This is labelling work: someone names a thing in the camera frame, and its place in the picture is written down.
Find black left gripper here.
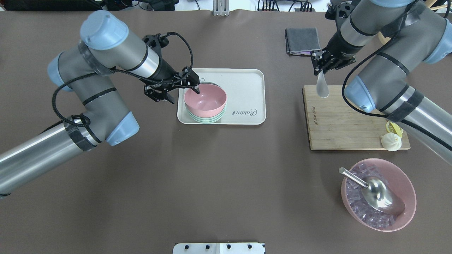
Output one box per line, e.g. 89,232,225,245
144,67,200,104

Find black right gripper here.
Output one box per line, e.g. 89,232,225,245
310,49,356,76

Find white ceramic spoon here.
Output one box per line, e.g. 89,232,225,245
316,70,329,98

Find small pink bowl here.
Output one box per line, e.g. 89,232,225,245
184,84,227,118

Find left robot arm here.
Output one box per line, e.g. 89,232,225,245
0,10,200,198

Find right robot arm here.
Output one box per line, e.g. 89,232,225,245
311,0,452,164

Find large pink bowl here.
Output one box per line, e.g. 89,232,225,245
341,158,417,232

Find folded grey cloth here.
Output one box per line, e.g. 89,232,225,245
285,28,321,56

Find bamboo cutting board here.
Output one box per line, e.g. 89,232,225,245
302,85,411,151

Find white rabbit tray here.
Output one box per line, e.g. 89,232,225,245
193,68,266,125

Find lower lemon slice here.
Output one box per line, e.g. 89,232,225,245
385,121,404,137

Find white steamed bun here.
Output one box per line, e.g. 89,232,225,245
380,133,402,151

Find clear ice cubes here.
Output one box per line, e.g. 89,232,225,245
345,163,397,229

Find wooden mug stand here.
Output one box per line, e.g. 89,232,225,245
377,0,451,45

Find metal ice scoop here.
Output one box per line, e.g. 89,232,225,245
338,167,405,216

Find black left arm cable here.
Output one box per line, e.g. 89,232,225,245
52,32,194,127

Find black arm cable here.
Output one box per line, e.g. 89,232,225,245
52,32,194,127
341,7,452,152

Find aluminium frame post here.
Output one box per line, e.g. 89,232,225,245
213,0,230,16

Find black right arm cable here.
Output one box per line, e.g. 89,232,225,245
341,7,452,152

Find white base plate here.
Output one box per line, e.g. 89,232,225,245
172,242,266,254

